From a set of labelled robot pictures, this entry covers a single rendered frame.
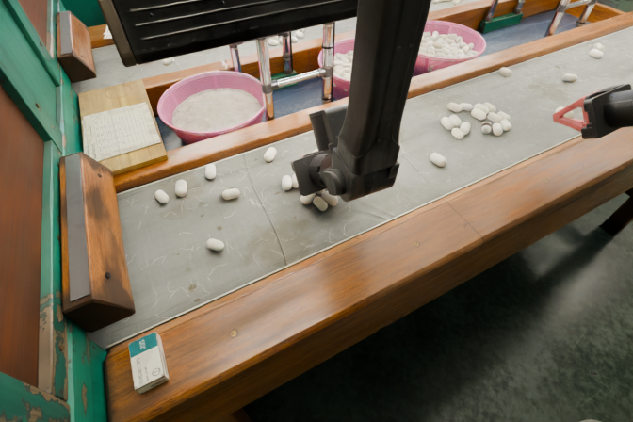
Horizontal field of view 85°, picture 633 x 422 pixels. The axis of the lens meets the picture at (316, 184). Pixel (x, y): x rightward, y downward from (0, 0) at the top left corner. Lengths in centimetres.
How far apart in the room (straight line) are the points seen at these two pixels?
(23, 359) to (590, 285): 170
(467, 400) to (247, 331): 95
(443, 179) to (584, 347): 100
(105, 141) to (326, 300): 57
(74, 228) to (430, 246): 53
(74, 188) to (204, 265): 23
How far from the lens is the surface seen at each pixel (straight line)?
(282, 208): 66
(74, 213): 60
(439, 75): 103
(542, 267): 170
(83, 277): 53
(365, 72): 35
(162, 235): 68
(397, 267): 57
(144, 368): 53
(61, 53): 106
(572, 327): 162
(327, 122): 49
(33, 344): 48
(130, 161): 78
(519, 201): 74
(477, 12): 153
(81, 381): 52
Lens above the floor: 125
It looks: 47 degrees down
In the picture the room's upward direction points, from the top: straight up
